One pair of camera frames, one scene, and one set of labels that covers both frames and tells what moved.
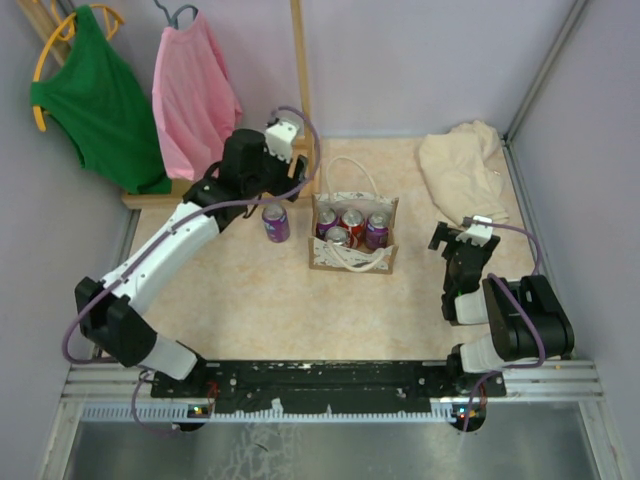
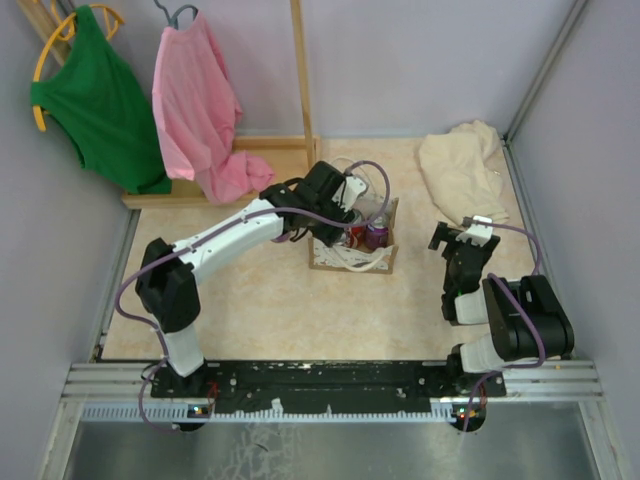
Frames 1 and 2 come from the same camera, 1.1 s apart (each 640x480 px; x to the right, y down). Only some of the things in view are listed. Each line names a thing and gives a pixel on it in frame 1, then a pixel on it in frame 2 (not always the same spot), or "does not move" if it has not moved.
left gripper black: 287,182 → 329,235
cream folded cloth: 463,171 does not move
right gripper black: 449,235 does not move
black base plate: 316,387 does not move
